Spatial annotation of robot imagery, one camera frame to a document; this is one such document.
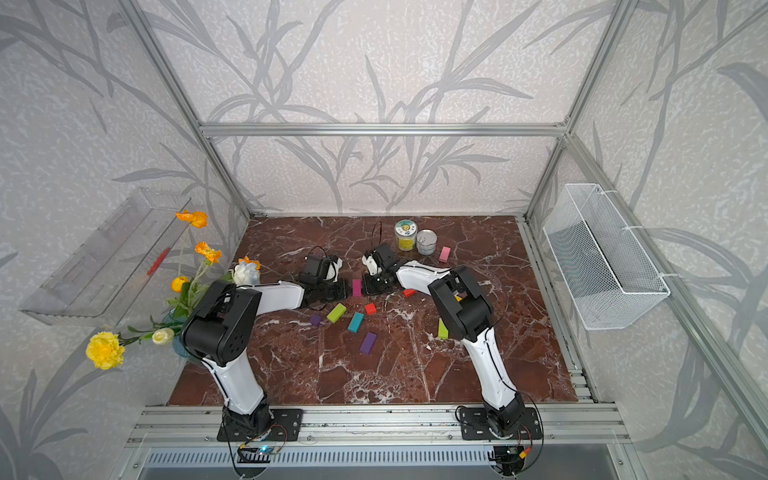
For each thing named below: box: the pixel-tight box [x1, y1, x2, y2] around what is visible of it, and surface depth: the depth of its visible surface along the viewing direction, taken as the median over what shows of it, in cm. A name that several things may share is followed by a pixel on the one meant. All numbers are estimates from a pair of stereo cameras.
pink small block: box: [439, 246, 452, 263], surface depth 110 cm
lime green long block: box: [327, 302, 347, 323], surface depth 95 cm
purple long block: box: [360, 332, 378, 355], surface depth 88 cm
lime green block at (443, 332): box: [438, 317, 449, 340], surface depth 89 cm
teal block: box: [347, 312, 365, 333], surface depth 93 cm
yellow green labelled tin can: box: [394, 219, 418, 252], surface depth 108 cm
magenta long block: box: [352, 279, 363, 297], surface depth 99 cm
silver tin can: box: [416, 229, 438, 256], surface depth 110 cm
